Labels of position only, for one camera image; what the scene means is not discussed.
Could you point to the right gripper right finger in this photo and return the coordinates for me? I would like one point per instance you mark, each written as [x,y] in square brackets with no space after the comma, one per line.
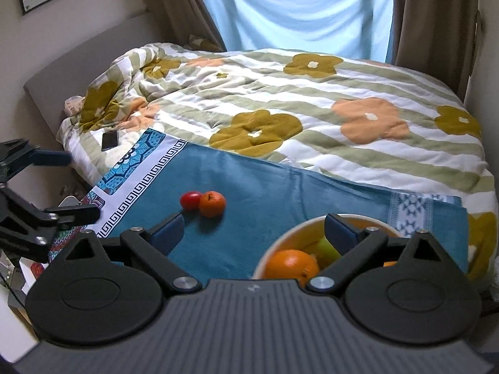
[357,247]

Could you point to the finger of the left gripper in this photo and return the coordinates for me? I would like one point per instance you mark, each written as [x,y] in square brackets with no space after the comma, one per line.
[48,158]
[76,215]

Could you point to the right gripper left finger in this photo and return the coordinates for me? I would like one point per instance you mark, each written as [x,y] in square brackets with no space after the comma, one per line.
[147,250]

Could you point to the green apple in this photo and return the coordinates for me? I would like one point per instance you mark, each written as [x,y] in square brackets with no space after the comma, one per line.
[324,252]

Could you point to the red cherry tomato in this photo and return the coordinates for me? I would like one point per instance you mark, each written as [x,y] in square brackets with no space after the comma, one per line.
[190,201]

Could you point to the large orange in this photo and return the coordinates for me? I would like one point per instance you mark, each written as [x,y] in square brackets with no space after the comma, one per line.
[291,264]

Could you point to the small mandarin orange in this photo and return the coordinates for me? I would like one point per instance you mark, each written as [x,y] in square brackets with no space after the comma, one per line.
[212,204]

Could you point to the black smartphone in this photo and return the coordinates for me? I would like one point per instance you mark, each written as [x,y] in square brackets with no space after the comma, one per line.
[109,140]

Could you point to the cream ceramic fruit bowl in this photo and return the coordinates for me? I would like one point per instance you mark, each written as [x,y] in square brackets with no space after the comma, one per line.
[304,237]

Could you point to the grey bed headboard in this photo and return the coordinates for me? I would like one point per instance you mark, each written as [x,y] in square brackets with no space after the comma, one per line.
[71,73]

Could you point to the blue patterned cloth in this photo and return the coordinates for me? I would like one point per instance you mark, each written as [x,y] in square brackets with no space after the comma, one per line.
[264,200]

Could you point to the floral striped duvet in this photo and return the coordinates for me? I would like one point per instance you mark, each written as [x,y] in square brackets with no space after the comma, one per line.
[359,120]

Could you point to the left brown curtain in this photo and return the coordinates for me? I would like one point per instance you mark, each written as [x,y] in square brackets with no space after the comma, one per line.
[180,19]

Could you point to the brown curtain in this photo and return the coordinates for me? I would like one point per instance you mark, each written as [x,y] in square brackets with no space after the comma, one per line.
[180,19]
[436,37]

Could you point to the light blue window sheet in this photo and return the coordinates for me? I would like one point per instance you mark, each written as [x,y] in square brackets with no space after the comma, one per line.
[349,28]

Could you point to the right brown curtain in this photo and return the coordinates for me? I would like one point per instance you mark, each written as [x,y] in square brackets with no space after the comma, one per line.
[436,37]

